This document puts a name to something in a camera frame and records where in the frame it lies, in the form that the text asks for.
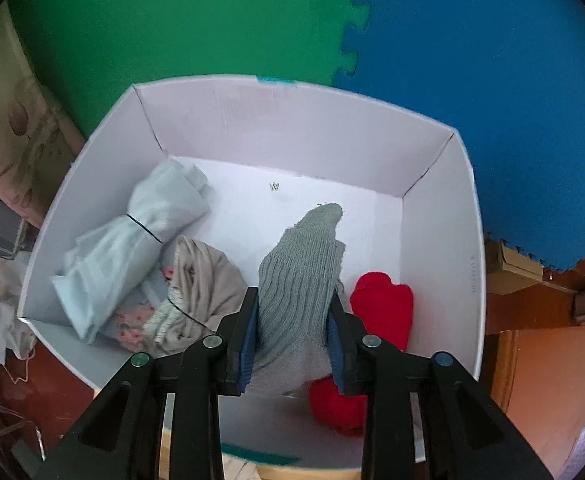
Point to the red sock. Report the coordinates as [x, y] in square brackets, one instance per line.
[332, 405]
[382, 305]

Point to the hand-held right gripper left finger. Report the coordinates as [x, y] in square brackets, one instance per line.
[250, 345]

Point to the orange wooden furniture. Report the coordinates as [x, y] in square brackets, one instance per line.
[547, 385]

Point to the pink floral curtain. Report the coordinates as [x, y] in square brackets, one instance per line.
[12, 125]

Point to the green foam mat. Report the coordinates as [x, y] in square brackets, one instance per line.
[172, 20]

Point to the flat cardboard box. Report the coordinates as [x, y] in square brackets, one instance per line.
[517, 265]

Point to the pink floral underwear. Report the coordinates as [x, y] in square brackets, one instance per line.
[132, 325]

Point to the blue foam mat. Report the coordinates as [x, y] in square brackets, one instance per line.
[497, 110]

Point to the grey knit sock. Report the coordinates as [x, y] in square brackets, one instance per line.
[292, 285]

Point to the white cardboard box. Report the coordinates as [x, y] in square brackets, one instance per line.
[297, 125]

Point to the beige underwear bundle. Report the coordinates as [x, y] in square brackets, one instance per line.
[207, 280]

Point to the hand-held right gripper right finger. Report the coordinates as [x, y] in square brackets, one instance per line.
[335, 345]

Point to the large light blue underwear bundle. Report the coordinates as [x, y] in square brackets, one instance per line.
[122, 250]

